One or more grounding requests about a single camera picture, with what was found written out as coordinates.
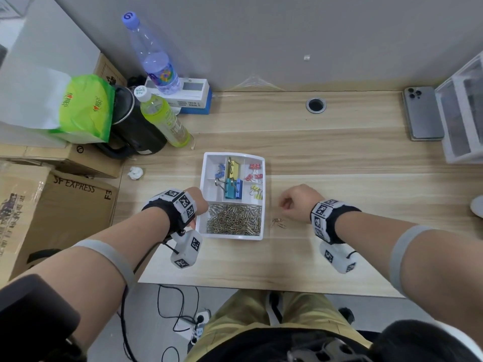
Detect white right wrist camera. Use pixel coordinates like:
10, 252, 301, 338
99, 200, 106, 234
319, 241, 358, 275

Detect white desk organizer tray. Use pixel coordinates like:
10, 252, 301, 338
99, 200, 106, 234
195, 151, 266, 241

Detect person's right hand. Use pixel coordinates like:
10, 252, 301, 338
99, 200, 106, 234
279, 184, 327, 224

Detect black floor cable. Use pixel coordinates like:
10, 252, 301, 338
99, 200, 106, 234
155, 284, 201, 333

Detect upright brown cardboard box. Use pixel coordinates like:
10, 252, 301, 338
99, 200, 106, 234
93, 52, 129, 87

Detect green tissue pack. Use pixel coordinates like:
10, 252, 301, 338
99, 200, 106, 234
0, 67, 116, 145

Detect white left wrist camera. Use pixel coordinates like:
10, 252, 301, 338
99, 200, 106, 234
170, 229, 204, 269

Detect person's black sleeve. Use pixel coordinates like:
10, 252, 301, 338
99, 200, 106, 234
0, 274, 82, 362

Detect white printed carton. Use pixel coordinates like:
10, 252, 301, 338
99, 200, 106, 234
145, 77, 212, 110

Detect person's left hand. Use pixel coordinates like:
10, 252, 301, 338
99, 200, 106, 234
184, 186, 209, 230

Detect black marker wristband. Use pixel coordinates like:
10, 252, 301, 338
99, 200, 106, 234
310, 199, 363, 245
141, 189, 198, 237

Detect black right marker wristband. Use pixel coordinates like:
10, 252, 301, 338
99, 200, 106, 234
310, 199, 363, 245

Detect black left camera cable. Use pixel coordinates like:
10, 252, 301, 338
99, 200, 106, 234
119, 233, 179, 362

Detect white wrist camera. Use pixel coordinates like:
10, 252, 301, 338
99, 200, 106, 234
319, 241, 358, 275
170, 229, 204, 269

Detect person's left forearm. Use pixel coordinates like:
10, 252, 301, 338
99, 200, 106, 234
0, 207, 171, 362

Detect clear purple-capped water bottle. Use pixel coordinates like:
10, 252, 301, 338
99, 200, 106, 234
121, 11, 185, 96

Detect large printed cardboard box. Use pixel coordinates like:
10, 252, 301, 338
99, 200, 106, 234
0, 161, 119, 288

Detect flat brown cardboard box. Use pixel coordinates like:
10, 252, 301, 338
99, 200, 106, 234
0, 143, 124, 179

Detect clear plastic film scrap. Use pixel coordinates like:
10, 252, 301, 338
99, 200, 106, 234
226, 74, 284, 92

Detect green drink bottle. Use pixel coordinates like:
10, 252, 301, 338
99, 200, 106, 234
134, 85, 194, 149

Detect person's right forearm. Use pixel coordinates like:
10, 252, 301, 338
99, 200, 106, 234
334, 211, 483, 352

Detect blue flat box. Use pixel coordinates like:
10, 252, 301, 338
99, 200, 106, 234
179, 88, 214, 116

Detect white handheld controller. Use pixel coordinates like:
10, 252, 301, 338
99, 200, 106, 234
469, 195, 483, 220

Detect large blue binder clip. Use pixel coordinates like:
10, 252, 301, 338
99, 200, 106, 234
215, 177, 243, 202

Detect white board panel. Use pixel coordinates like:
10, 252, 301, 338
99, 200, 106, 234
0, 0, 102, 129

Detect grey smartphone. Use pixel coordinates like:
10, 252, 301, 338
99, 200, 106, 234
401, 86, 446, 142

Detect person's olive trousers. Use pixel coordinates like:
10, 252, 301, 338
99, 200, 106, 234
185, 290, 373, 362

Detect black left marker wristband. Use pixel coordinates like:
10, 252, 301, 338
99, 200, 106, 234
141, 189, 198, 237

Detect round desk cable grommet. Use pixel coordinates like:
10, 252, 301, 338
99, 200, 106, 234
305, 97, 328, 115

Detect pile of silver paper clips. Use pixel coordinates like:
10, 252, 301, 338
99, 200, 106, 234
206, 203, 287, 237

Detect black kettle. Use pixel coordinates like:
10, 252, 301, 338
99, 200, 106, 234
94, 77, 168, 160

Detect white drawer organizer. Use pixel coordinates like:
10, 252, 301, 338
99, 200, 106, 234
434, 50, 483, 165

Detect white power strip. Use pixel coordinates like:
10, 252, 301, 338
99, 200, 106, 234
176, 309, 212, 346

